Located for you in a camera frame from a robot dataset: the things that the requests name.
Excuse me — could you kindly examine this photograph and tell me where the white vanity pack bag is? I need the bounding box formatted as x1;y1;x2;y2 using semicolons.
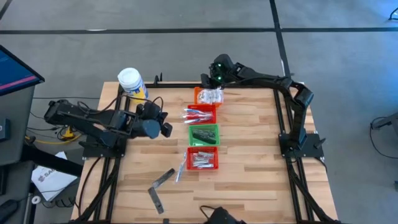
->
211;88;224;105
197;89;214;105

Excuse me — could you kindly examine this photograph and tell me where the blue toothbrush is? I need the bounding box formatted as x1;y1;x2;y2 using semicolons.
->
183;108;215;114

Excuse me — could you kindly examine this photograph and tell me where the red toothbrush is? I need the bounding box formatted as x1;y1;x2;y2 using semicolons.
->
181;113;214;121

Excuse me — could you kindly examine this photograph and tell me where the black comb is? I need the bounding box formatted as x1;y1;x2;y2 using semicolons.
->
151;167;176;189
192;129;217;140
194;135;218;146

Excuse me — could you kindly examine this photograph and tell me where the grey metal strip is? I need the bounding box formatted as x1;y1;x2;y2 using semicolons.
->
147;186;165;215

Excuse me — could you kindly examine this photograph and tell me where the orange plastic slotted basket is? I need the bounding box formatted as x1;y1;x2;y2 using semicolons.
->
194;86;223;108

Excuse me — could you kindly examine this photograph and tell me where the red plastic slotted basket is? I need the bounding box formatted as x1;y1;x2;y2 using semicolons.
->
186;146;220;171
185;104;218;125

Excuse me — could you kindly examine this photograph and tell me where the green plastic slotted basket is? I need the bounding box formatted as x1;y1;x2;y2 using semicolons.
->
188;123;221;147

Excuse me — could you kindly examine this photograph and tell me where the yellow disinfecting wipes canister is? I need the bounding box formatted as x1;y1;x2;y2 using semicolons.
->
117;67;149;105

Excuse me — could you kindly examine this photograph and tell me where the white printed paper sheet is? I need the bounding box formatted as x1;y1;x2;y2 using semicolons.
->
30;151;78;202

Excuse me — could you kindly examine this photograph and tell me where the grey cabinet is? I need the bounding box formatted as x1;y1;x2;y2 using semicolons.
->
0;85;35;166

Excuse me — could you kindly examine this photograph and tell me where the blue-screen monitor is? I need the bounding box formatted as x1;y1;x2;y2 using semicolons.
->
0;45;46;97

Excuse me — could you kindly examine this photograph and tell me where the grey stand foot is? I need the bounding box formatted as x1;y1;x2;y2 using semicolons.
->
371;112;398;130

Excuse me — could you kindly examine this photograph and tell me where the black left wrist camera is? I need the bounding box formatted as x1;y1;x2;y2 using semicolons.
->
136;101;164;121

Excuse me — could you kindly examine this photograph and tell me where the yellow cable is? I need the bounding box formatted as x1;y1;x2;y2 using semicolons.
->
26;126;83;146

